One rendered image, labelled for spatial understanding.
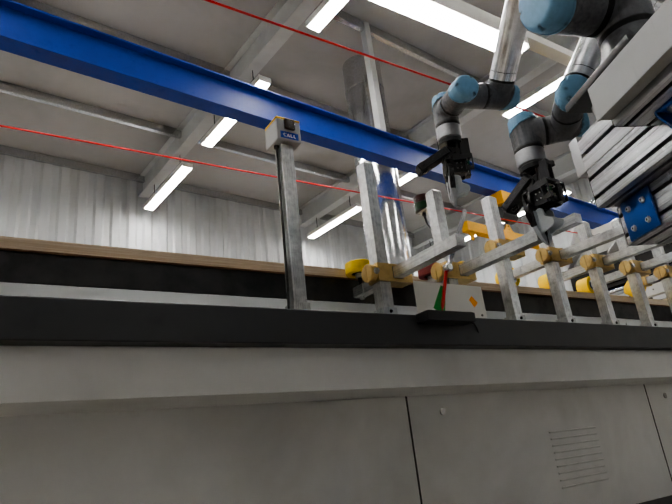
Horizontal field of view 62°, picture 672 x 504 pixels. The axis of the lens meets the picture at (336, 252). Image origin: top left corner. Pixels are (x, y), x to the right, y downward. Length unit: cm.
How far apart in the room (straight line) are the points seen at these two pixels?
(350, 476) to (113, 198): 814
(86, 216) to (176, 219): 141
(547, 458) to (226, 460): 113
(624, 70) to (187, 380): 97
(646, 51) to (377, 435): 113
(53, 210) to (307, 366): 795
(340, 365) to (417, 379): 23
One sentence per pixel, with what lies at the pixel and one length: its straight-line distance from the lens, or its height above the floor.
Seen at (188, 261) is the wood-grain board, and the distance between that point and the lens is 146.
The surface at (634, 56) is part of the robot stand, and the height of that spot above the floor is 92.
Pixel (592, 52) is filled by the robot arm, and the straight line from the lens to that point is 155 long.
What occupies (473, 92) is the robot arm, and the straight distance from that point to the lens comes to 169.
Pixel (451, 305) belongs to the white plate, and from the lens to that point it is 159.
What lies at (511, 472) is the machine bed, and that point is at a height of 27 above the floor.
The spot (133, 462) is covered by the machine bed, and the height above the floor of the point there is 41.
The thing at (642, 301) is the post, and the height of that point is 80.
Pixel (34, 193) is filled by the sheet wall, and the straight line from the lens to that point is 913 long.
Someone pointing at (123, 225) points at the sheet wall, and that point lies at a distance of 926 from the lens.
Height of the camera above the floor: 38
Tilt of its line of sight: 20 degrees up
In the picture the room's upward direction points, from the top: 7 degrees counter-clockwise
